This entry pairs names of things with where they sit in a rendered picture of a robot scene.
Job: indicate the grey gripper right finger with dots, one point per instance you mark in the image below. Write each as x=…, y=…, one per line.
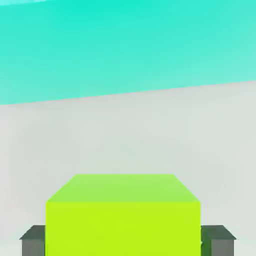
x=219, y=243

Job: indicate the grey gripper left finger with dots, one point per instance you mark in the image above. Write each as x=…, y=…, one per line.
x=33, y=242

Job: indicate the small lime green cube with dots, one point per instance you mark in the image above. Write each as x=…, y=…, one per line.
x=123, y=220

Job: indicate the large turquoise box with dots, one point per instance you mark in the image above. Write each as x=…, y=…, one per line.
x=112, y=50

